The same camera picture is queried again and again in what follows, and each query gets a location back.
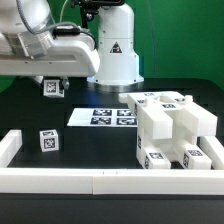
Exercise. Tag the white marker tag sheet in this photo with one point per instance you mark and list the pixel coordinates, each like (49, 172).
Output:
(102, 117)

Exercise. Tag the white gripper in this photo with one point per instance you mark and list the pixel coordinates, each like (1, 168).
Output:
(70, 56)

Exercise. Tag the white U-shaped fence wall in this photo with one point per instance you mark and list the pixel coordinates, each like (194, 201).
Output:
(99, 181)

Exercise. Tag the white chair back piece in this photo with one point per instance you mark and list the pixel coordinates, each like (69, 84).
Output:
(160, 115)

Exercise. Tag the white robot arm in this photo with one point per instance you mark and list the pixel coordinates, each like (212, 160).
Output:
(100, 48)

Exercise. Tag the white chair seat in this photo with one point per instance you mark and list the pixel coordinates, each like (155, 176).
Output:
(180, 135)

